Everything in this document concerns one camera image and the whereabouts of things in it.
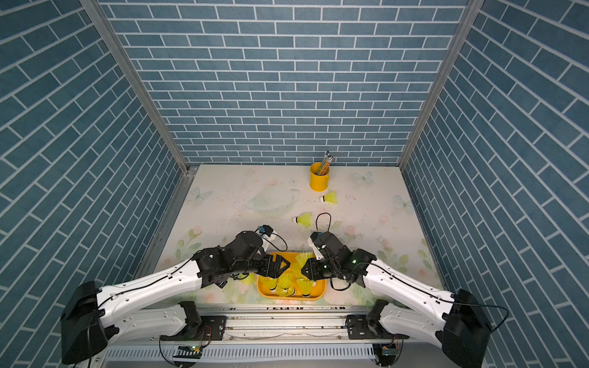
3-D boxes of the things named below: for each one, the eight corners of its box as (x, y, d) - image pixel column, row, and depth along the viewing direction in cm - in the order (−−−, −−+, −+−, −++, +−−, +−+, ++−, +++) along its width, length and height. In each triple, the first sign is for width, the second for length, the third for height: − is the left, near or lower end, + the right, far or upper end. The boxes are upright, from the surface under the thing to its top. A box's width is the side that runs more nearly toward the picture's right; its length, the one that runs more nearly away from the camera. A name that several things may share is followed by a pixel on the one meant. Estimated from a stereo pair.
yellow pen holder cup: (309, 191, 113) (310, 175, 104) (309, 178, 119) (309, 161, 110) (327, 192, 113) (329, 175, 104) (326, 178, 119) (328, 162, 110)
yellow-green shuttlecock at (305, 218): (293, 226, 101) (293, 222, 99) (293, 217, 104) (293, 213, 102) (311, 226, 101) (311, 223, 99) (311, 217, 105) (311, 213, 102)
